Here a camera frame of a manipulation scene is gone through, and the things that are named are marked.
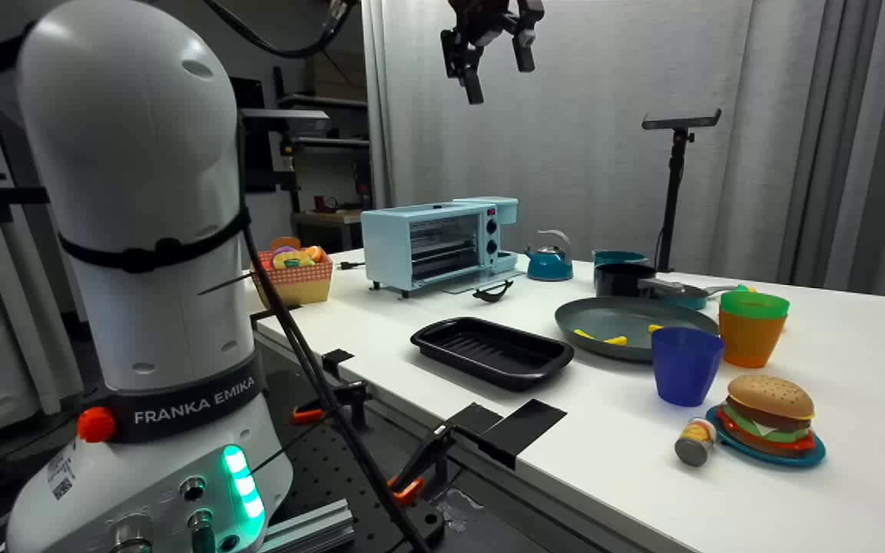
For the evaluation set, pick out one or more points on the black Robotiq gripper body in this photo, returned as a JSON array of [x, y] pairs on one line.
[[494, 13]]

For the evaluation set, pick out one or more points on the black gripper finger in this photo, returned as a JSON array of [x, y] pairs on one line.
[[525, 49], [470, 75]]

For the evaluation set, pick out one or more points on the light blue toy oven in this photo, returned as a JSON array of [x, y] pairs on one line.
[[431, 241]]

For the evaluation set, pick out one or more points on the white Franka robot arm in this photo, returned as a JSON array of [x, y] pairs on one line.
[[146, 204]]

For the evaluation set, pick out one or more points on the dark storage shelf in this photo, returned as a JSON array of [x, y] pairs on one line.
[[323, 141]]

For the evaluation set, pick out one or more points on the teal toy kettle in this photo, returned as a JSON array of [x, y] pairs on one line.
[[549, 264]]

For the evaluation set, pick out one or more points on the small black toy utensil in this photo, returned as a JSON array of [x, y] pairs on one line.
[[494, 290]]

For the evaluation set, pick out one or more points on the teal bowl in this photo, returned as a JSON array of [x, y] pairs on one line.
[[615, 255]]

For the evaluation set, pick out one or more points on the black toy pot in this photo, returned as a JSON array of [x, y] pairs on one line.
[[622, 281]]

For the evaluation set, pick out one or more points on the basket with toy food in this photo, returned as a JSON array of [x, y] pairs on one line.
[[295, 278]]

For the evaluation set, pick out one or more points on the black baking tray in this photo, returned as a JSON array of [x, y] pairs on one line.
[[494, 350]]

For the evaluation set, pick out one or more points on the yellow toy fry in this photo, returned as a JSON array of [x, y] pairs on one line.
[[586, 332], [615, 338], [656, 329]]

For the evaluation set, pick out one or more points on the grey round plate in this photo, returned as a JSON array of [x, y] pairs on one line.
[[615, 322]]

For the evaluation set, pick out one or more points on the grey frying pan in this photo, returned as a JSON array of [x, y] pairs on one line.
[[693, 294]]

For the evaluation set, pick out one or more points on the green plastic cup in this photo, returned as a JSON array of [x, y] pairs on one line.
[[754, 302]]

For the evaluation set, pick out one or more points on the blue plastic cup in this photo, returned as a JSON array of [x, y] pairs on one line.
[[688, 370]]

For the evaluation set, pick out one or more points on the orange plastic cup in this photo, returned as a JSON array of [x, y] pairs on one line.
[[750, 341]]

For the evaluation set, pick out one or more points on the small toy food can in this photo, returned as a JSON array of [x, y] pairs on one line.
[[693, 444]]

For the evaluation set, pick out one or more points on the toy hamburger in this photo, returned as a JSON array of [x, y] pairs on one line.
[[770, 404]]

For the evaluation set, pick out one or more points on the small teal toy plate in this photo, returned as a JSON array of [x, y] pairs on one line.
[[770, 459]]

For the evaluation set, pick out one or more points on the black camera stand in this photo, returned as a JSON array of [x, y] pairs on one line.
[[676, 173]]

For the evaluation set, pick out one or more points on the black table edge bracket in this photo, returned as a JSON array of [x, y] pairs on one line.
[[337, 362], [509, 425]]

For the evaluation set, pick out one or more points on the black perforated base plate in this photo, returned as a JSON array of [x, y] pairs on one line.
[[361, 480]]

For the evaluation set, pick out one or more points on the aluminium extrusion rail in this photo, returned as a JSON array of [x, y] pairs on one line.
[[306, 522]]

